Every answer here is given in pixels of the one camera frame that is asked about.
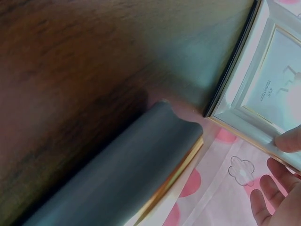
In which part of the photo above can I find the grey picture frame gold trim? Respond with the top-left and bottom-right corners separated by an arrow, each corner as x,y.
22,98 -> 204,226

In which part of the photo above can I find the white picture frame gold trim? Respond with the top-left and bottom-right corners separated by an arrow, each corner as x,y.
203,0 -> 301,175

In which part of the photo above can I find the person's right hand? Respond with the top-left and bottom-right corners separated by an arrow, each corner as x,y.
250,128 -> 301,226

